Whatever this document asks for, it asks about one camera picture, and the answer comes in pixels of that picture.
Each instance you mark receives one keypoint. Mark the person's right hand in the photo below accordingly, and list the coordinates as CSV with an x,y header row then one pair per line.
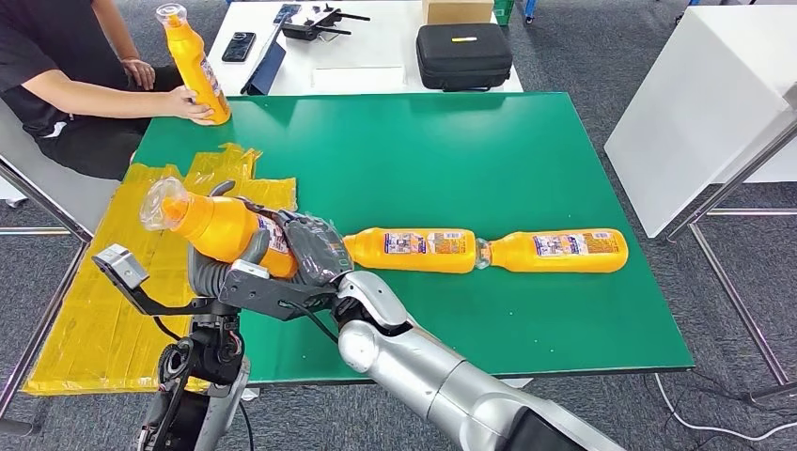
x,y
187,106

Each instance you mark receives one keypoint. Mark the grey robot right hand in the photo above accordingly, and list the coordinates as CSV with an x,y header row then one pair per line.
x,y
314,249

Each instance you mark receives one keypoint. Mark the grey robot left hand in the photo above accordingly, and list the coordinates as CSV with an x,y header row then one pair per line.
x,y
256,246

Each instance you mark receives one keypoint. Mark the person's left hand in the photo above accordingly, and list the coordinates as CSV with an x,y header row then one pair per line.
x,y
140,73

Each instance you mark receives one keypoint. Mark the orange detergent bottle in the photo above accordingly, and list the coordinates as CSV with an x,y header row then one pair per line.
x,y
517,255
218,230
193,68
423,261

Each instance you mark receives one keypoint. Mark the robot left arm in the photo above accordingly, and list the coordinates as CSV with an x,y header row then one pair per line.
x,y
212,277

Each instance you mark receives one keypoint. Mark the person's left forearm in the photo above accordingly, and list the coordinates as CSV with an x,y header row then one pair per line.
x,y
115,31

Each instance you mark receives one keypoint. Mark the person's right forearm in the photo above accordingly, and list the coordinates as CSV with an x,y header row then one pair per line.
x,y
93,96

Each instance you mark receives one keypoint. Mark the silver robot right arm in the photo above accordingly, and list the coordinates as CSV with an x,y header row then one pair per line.
x,y
423,373

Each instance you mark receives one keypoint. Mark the black smartphone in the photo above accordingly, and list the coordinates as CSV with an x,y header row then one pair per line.
x,y
238,46

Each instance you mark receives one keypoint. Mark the dark blue tablet folio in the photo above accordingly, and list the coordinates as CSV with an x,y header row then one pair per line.
x,y
268,71

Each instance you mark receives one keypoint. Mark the person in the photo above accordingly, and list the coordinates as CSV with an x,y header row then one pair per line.
x,y
37,50

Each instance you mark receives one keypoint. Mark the small dark blue device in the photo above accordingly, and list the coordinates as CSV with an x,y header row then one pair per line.
x,y
287,12

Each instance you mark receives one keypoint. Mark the black remote controller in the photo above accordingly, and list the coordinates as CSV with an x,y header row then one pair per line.
x,y
305,30

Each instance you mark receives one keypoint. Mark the grey bench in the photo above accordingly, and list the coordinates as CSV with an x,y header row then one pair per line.
x,y
75,199

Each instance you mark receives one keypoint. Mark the white table foot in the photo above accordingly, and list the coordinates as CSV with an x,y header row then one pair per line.
x,y
517,382
251,394

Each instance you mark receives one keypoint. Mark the yellow plastic sheet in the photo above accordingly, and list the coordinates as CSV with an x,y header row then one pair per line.
x,y
93,323

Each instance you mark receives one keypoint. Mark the white desk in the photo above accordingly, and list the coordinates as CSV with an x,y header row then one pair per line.
x,y
386,50

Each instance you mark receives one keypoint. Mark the black zip case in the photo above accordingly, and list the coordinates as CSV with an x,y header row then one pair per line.
x,y
464,59

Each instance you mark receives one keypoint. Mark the cardboard box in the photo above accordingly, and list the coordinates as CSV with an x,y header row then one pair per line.
x,y
457,11

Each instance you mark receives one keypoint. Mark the green plastic crate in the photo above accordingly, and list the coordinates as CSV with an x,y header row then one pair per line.
x,y
504,11

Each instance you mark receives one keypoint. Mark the blue metal rack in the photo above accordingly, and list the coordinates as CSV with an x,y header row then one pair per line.
x,y
530,9

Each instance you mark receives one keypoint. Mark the white side table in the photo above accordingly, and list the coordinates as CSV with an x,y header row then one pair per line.
x,y
691,118

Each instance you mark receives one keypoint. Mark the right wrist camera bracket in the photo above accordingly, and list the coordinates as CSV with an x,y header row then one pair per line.
x,y
261,292

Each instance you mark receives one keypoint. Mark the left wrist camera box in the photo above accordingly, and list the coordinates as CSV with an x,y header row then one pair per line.
x,y
121,266

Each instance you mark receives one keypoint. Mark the grey metal frame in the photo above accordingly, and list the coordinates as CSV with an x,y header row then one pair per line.
x,y
86,235
735,300

